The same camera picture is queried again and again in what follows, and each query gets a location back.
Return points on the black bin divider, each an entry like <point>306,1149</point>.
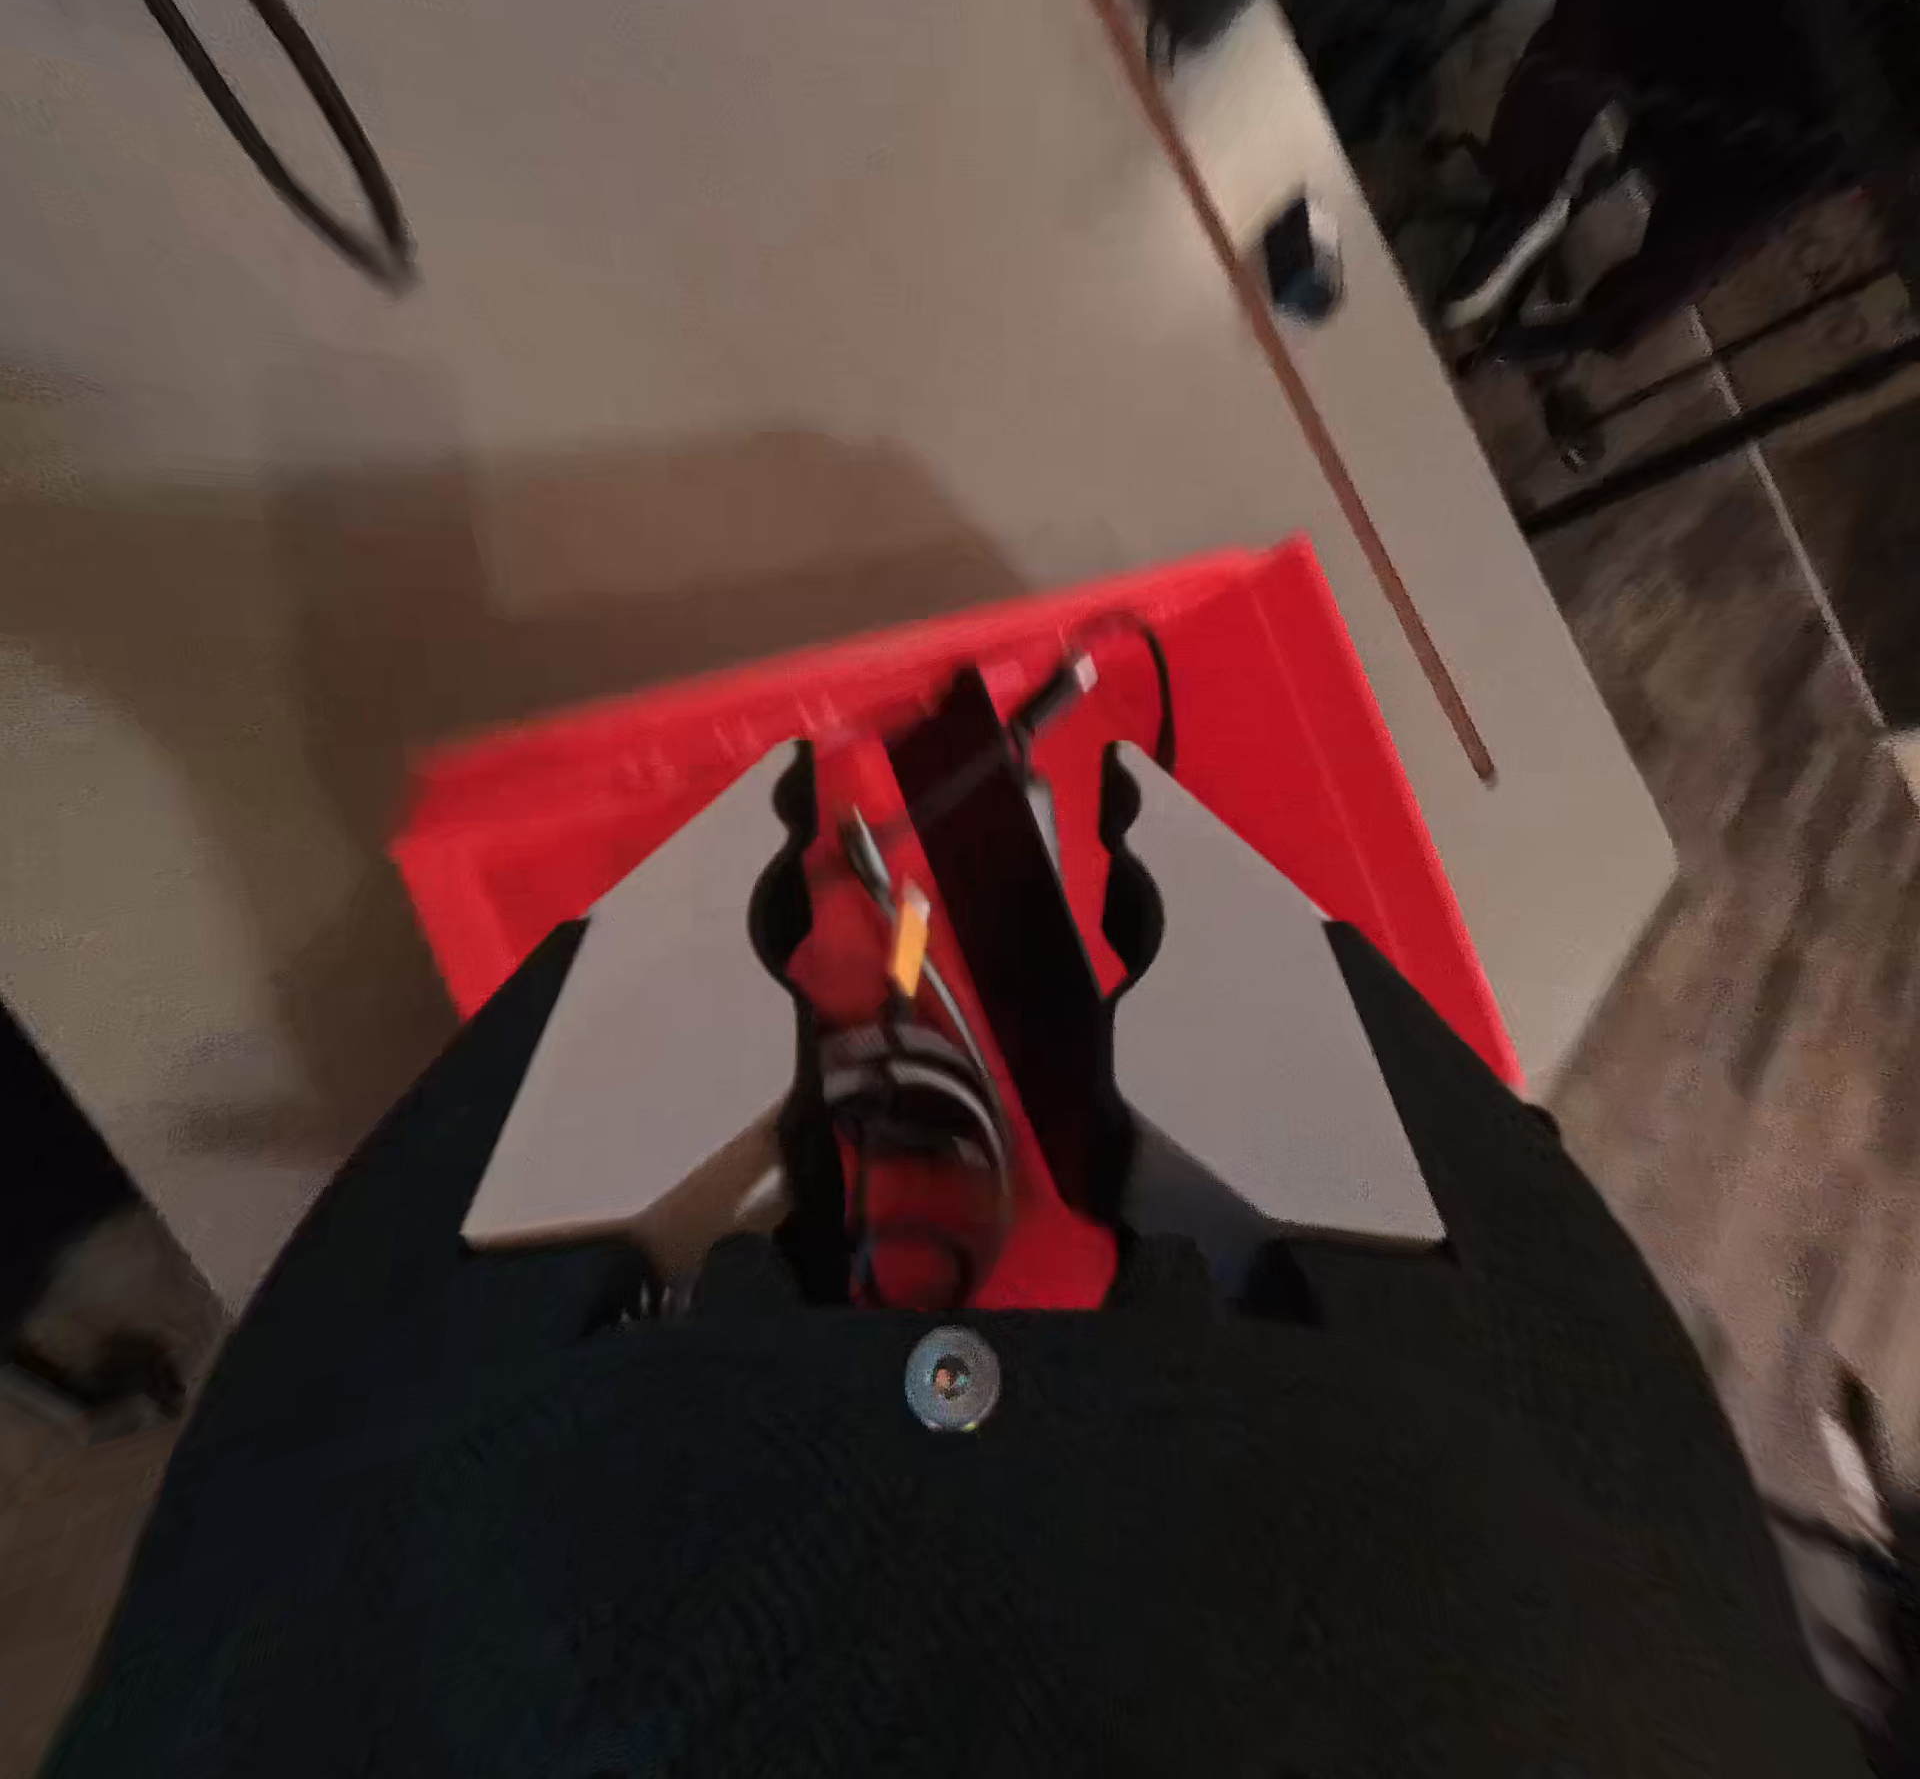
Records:
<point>1006,909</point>

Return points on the red plastic bin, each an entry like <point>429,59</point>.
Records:
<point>1305,758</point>

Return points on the small black box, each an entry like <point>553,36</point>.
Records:
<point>1293,252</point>

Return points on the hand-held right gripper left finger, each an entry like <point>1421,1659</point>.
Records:
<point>659,1059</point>

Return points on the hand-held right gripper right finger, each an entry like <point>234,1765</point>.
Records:
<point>1260,1059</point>

